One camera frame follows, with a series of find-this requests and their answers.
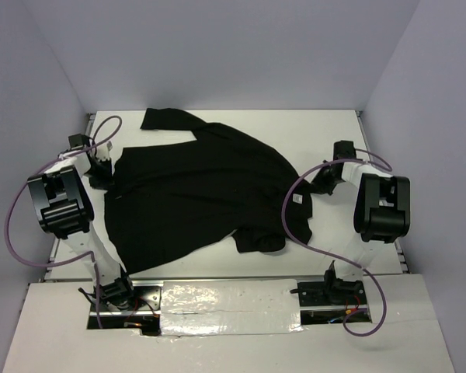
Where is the white foam board front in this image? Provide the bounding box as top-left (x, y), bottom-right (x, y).
top-left (4, 275), bottom-right (454, 372)

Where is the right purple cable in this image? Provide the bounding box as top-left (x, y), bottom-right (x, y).
top-left (281, 147), bottom-right (393, 338)

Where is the black long sleeve shirt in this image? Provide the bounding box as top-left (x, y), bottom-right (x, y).
top-left (104, 109), bottom-right (313, 274)

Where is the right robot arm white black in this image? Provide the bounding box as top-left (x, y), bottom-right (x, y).
top-left (311, 140), bottom-right (411, 304)

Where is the aluminium rail left edge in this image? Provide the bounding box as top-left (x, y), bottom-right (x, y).
top-left (48, 113), bottom-right (96, 264)

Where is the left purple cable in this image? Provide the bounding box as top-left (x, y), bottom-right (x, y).
top-left (4, 115), bottom-right (124, 329)

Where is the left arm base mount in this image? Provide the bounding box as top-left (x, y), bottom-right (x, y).
top-left (78, 285), bottom-right (162, 336)

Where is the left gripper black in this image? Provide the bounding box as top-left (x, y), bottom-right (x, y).
top-left (83, 157), bottom-right (116, 192)

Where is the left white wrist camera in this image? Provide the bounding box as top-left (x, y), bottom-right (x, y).
top-left (92, 141), bottom-right (113, 162)

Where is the silver foil sheet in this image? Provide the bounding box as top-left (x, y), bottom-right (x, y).
top-left (160, 279), bottom-right (303, 336)

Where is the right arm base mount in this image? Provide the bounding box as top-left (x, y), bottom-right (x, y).
top-left (290, 261), bottom-right (366, 309)

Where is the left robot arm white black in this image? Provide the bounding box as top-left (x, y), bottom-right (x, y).
top-left (27, 134), bottom-right (137, 310)

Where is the purple cable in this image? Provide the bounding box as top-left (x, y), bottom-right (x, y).
top-left (281, 147), bottom-right (393, 338)
top-left (4, 115), bottom-right (124, 329)

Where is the aluminium rail right edge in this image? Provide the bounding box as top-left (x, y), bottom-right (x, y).
top-left (356, 111), bottom-right (409, 273)

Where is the aluminium rail edge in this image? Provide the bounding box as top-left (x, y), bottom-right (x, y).
top-left (356, 111), bottom-right (409, 273)
top-left (48, 113), bottom-right (96, 264)

